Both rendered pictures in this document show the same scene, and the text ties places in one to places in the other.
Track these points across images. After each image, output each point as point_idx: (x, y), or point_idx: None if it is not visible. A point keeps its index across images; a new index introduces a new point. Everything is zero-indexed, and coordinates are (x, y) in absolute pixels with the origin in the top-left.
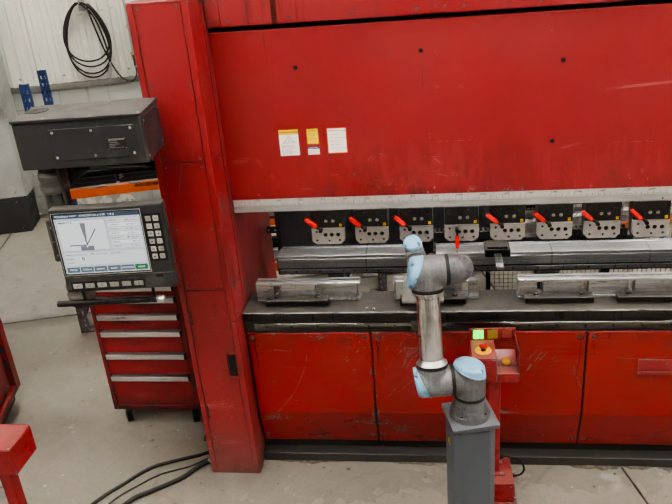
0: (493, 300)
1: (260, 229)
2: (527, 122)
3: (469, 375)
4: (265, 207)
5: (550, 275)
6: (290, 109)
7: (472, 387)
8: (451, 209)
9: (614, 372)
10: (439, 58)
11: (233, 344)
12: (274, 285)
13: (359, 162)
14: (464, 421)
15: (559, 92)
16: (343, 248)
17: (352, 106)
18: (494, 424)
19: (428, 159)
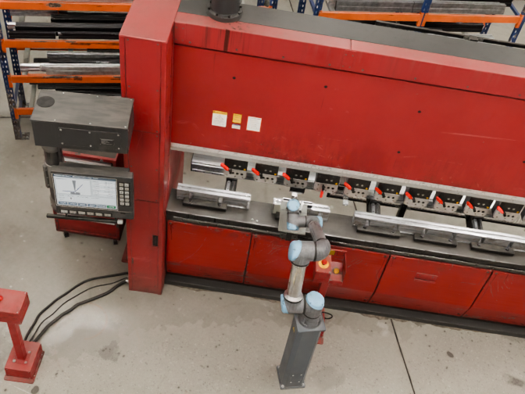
0: (336, 225)
1: None
2: (385, 139)
3: (314, 307)
4: (194, 150)
5: (376, 216)
6: (224, 100)
7: (314, 312)
8: (322, 174)
9: (400, 276)
10: (337, 94)
11: (158, 231)
12: (190, 191)
13: (266, 138)
14: (305, 326)
15: (411, 127)
16: None
17: (269, 107)
18: (323, 329)
19: (314, 146)
